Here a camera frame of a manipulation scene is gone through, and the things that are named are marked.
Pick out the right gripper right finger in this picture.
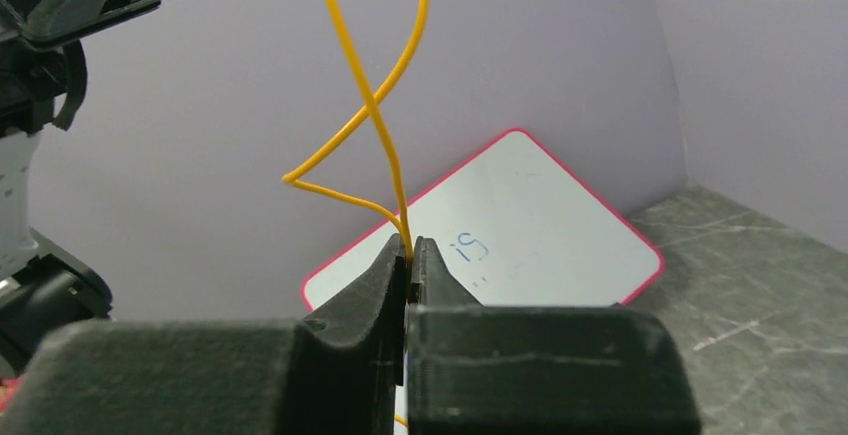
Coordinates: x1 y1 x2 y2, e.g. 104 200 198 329
405 237 701 434

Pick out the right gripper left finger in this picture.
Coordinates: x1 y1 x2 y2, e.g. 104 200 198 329
1 235 408 434

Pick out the long yellow cable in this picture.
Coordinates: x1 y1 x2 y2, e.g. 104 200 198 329
168 0 431 268

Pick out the white board pink rim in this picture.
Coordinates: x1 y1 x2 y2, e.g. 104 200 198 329
301 128 666 314

